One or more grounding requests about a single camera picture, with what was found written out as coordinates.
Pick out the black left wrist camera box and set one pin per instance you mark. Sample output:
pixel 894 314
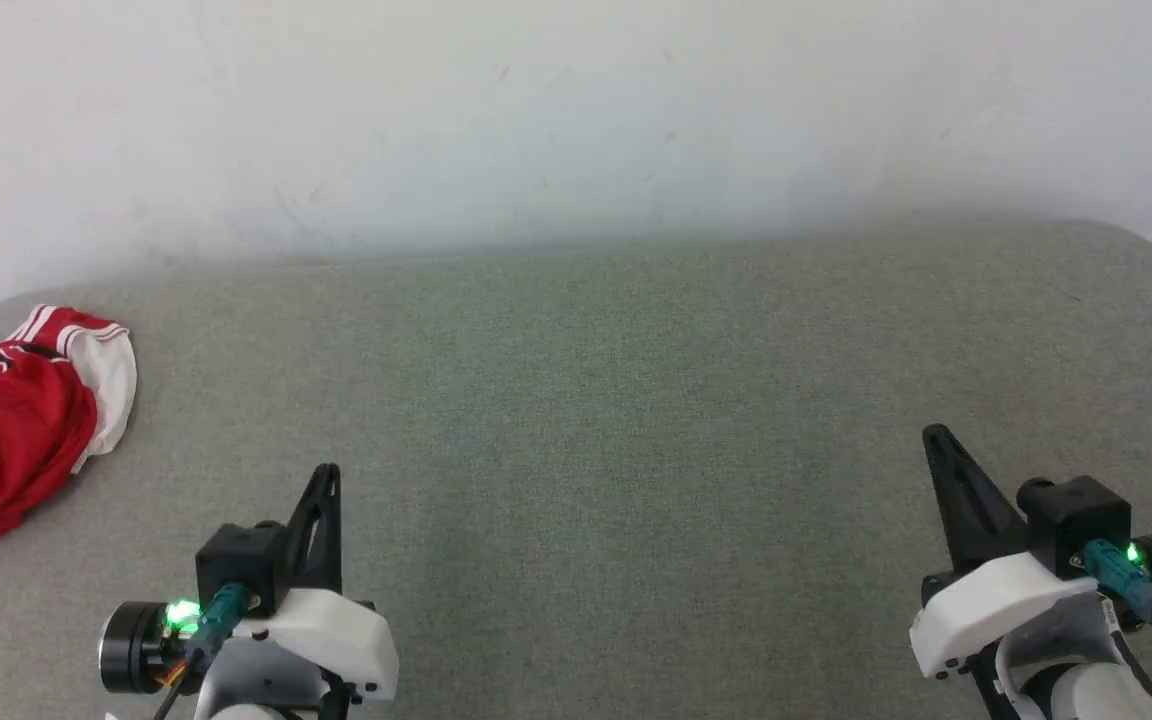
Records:
pixel 236 560

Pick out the red basketball jersey number 23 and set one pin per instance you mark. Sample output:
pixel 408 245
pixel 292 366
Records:
pixel 6 440

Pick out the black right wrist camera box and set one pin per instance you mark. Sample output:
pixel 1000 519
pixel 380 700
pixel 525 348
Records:
pixel 1076 515

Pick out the black cylindrical left wrist motor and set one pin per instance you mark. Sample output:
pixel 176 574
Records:
pixel 131 648

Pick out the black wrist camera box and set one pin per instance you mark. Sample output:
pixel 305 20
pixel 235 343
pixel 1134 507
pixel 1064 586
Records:
pixel 1076 515
pixel 236 560

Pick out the grey fabric sofa seat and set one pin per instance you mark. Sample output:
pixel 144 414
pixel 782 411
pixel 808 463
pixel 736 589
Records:
pixel 616 420

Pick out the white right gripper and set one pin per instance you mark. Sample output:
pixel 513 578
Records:
pixel 991 610

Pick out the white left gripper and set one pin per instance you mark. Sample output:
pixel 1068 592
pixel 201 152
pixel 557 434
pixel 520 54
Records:
pixel 336 635

